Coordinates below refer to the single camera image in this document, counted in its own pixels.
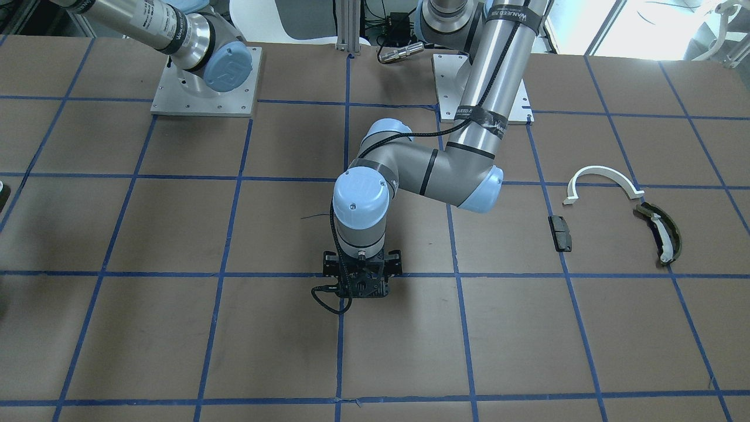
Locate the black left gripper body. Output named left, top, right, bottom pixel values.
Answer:
left=322, top=250, right=403, bottom=298

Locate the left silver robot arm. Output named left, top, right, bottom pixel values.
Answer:
left=311, top=1, right=552, bottom=300

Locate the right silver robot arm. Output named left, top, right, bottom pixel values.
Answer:
left=56, top=1, right=254, bottom=93

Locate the black brake pad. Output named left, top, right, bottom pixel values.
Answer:
left=547, top=215, right=572, bottom=252

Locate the white plastic arc part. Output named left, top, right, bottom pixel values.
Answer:
left=562, top=166, right=646, bottom=206

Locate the green brake shoe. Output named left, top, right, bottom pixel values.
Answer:
left=634, top=202, right=683, bottom=266

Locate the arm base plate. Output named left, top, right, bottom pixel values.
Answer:
left=433, top=54, right=534, bottom=125
left=151, top=45, right=263, bottom=118

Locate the aluminium frame post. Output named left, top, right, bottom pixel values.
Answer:
left=333, top=1, right=361, bottom=56

